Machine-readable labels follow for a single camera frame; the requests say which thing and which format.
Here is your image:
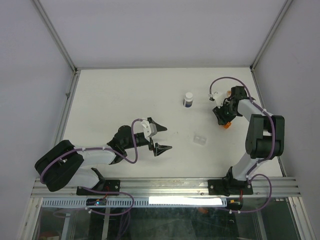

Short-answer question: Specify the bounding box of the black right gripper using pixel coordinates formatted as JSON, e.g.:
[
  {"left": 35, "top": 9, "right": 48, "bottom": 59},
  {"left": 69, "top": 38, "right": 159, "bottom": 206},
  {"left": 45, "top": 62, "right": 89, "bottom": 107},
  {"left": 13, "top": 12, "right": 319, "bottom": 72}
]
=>
[{"left": 212, "top": 99, "right": 238, "bottom": 125}]

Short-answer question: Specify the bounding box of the aluminium mounting rail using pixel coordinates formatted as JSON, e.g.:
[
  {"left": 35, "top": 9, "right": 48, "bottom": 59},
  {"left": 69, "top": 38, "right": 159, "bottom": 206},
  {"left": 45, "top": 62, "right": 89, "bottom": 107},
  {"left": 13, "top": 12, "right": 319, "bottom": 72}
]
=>
[{"left": 31, "top": 175, "right": 301, "bottom": 198}]

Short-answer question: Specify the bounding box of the aluminium frame post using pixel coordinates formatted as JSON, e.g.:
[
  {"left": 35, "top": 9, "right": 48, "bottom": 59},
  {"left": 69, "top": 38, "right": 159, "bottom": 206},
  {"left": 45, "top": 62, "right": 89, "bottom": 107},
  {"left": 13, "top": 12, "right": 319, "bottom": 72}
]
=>
[
  {"left": 31, "top": 0, "right": 78, "bottom": 73},
  {"left": 249, "top": 0, "right": 294, "bottom": 72}
]

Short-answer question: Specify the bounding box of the grey slotted cable duct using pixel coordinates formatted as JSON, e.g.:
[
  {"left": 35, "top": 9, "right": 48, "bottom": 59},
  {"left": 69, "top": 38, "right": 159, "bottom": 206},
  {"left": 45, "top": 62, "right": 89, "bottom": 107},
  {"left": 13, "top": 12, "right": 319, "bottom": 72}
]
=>
[{"left": 41, "top": 196, "right": 227, "bottom": 209}]

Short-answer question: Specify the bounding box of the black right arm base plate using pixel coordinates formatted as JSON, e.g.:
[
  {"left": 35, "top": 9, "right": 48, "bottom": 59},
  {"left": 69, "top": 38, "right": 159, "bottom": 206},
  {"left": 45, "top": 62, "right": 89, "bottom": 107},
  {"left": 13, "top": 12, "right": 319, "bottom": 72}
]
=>
[{"left": 207, "top": 178, "right": 254, "bottom": 197}]

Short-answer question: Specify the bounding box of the aluminium frame right post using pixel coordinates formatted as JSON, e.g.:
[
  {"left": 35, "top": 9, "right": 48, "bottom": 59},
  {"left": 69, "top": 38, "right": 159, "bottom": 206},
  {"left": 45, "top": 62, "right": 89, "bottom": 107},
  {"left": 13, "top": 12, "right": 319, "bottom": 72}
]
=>
[{"left": 249, "top": 0, "right": 294, "bottom": 72}]

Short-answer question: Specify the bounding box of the white pill bottle blue label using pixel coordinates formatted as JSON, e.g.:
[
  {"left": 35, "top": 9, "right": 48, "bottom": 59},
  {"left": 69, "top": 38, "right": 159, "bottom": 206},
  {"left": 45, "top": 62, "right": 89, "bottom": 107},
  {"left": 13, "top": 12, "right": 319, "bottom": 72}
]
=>
[{"left": 183, "top": 92, "right": 194, "bottom": 108}]

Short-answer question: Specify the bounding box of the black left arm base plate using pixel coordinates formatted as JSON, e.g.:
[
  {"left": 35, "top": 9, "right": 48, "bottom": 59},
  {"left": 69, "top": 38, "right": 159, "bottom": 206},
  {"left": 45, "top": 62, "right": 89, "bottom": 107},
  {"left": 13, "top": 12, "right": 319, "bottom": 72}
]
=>
[{"left": 76, "top": 179, "right": 121, "bottom": 196}]

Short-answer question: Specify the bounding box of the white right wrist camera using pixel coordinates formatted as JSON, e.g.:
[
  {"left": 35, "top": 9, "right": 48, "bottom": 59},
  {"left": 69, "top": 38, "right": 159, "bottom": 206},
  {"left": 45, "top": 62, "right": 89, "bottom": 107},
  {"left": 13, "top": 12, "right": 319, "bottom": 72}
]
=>
[{"left": 208, "top": 91, "right": 229, "bottom": 108}]

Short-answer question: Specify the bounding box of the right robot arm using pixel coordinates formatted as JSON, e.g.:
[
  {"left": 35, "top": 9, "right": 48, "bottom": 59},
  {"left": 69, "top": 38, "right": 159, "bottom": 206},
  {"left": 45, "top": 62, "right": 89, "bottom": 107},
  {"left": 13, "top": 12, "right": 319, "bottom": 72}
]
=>
[{"left": 208, "top": 86, "right": 285, "bottom": 196}]

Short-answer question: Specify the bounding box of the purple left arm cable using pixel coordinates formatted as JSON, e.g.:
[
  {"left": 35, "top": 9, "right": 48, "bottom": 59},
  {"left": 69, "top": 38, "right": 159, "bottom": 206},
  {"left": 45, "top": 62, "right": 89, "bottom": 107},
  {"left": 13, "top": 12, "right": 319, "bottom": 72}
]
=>
[{"left": 39, "top": 117, "right": 150, "bottom": 185}]

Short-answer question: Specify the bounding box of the clear pill organizer box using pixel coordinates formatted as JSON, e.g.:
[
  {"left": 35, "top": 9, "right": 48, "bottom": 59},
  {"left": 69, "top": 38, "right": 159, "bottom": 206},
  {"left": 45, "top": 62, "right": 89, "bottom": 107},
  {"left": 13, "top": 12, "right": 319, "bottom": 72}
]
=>
[{"left": 193, "top": 135, "right": 207, "bottom": 146}]

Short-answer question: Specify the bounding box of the orange pill organizer box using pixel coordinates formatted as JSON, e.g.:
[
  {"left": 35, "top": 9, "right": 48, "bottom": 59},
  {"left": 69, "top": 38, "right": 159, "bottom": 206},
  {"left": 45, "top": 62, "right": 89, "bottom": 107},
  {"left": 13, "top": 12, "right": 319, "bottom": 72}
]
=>
[{"left": 223, "top": 122, "right": 232, "bottom": 129}]

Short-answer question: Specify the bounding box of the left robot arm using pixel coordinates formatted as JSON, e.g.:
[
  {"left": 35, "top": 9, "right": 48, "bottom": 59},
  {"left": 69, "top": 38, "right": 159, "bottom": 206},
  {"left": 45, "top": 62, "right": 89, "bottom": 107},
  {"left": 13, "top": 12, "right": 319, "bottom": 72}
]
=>
[{"left": 34, "top": 117, "right": 172, "bottom": 195}]

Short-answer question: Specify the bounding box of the aluminium frame left post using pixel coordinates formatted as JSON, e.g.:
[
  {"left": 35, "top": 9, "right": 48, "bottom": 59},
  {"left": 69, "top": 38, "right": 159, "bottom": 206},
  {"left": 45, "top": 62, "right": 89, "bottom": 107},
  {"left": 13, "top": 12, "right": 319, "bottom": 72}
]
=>
[{"left": 31, "top": 0, "right": 78, "bottom": 73}]

